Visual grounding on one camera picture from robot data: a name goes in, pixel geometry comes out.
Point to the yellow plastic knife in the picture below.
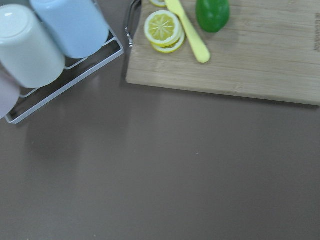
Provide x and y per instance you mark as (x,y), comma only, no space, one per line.
(197,45)

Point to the lemon slices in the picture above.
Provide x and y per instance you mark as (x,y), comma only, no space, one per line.
(164,31)

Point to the green lime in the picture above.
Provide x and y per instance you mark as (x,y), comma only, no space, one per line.
(212,15)

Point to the light blue cup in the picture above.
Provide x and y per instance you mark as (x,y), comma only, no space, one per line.
(78,26)

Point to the bamboo cutting board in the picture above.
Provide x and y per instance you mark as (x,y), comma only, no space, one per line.
(269,49)

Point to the white cup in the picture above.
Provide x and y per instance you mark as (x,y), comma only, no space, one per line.
(26,50)

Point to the pink cup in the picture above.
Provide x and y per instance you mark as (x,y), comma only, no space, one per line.
(9,94)

